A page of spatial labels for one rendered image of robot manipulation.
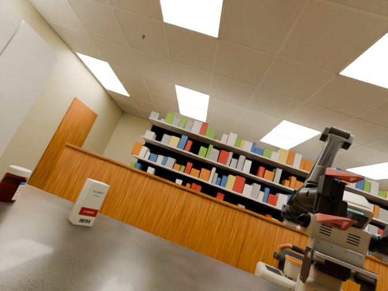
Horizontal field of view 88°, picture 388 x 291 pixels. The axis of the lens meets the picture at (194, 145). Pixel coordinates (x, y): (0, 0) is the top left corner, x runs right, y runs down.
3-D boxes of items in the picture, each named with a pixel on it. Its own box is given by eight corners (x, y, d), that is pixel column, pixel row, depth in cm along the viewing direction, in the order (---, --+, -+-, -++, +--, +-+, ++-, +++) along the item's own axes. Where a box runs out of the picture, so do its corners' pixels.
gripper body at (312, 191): (324, 174, 53) (308, 176, 60) (316, 213, 50) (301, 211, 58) (349, 183, 52) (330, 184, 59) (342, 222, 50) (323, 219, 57)
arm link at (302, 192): (309, 209, 63) (293, 200, 64) (319, 191, 65) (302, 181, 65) (323, 212, 57) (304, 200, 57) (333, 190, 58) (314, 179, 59)
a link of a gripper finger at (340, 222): (342, 192, 44) (316, 193, 53) (336, 226, 42) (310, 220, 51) (373, 203, 43) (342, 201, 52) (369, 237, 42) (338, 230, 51)
